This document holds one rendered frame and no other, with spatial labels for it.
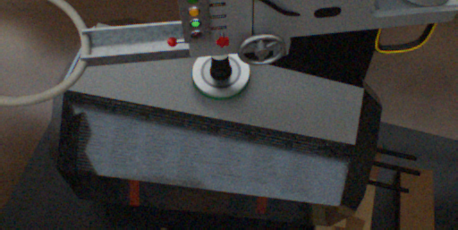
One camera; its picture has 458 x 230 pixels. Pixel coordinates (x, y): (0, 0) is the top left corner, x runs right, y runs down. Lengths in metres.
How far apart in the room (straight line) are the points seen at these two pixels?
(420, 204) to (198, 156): 1.19
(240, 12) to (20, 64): 2.02
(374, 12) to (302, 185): 0.68
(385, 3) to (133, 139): 1.03
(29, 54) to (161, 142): 1.54
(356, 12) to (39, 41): 2.21
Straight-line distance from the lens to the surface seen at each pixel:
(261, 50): 1.55
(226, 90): 1.87
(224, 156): 1.91
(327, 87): 1.97
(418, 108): 3.01
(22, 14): 3.54
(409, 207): 2.63
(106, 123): 2.01
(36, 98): 1.64
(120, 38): 1.80
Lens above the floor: 2.46
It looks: 59 degrees down
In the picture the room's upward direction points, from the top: 2 degrees counter-clockwise
